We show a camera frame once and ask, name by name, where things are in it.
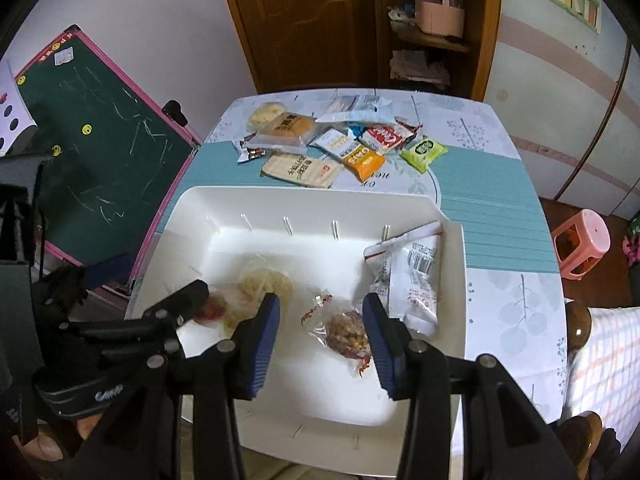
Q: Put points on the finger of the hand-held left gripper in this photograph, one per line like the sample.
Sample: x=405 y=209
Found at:
x=180 y=302
x=107 y=270

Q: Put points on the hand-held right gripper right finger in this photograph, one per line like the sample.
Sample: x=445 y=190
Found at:
x=380 y=350

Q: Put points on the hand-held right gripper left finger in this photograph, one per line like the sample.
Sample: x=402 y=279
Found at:
x=262 y=345

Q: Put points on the nut snack clear packet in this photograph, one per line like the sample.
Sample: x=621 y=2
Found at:
x=345 y=332

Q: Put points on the round cracker clear packet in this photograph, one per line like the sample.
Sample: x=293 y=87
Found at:
x=265 y=282

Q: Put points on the white packet with red trim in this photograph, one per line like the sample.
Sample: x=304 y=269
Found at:
x=415 y=280

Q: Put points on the white plastic tray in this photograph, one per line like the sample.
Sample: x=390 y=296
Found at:
x=300 y=240

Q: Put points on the dark wafer packet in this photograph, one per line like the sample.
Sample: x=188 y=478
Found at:
x=248 y=152

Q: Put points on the beige cracker packet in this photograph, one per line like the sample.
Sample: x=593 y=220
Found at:
x=300 y=170

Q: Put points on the orange snack packet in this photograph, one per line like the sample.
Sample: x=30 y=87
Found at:
x=364 y=160

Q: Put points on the green snack packet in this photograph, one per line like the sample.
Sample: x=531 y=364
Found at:
x=424 y=152

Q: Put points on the yellow cake packet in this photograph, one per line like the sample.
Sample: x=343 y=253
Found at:
x=287 y=130

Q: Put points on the round bread packet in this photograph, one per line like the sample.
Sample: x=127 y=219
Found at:
x=267 y=111

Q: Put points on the white and yellow snack packet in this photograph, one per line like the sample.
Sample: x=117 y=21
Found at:
x=332 y=142

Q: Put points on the red and white snack packet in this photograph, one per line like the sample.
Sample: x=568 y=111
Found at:
x=387 y=136

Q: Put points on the blue and white snack packet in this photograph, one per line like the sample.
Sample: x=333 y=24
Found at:
x=350 y=116

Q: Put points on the grey printed snack packet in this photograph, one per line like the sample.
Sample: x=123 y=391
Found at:
x=345 y=102

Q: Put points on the person's left hand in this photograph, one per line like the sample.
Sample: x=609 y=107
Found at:
x=42 y=447

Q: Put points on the teal floral tablecloth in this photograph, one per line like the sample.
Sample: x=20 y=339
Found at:
x=490 y=220

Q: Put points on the black clamp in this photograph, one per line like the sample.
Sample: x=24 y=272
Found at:
x=175 y=110

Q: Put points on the white paper with dots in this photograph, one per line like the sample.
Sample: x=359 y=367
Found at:
x=7 y=110

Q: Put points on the wooden bedpost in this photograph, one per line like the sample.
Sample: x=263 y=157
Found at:
x=575 y=325

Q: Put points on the checkered bed blanket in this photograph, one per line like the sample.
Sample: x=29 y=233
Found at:
x=605 y=370

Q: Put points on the pink plastic stool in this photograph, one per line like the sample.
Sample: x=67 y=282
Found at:
x=582 y=240

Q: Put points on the pink cloth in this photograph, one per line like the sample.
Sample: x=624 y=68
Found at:
x=631 y=250

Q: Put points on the stack of papers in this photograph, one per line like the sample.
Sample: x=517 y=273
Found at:
x=415 y=67

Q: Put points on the pale wardrobe with pink stripes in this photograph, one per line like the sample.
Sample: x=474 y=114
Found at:
x=550 y=110

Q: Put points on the brown wooden door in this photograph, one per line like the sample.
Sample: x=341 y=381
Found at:
x=300 y=25

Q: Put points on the pink basket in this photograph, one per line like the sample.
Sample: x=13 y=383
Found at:
x=440 y=15

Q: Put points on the wooden shelf cabinet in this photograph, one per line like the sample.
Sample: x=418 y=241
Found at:
x=480 y=10

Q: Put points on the green chalkboard with pink frame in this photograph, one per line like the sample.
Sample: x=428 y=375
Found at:
x=100 y=160

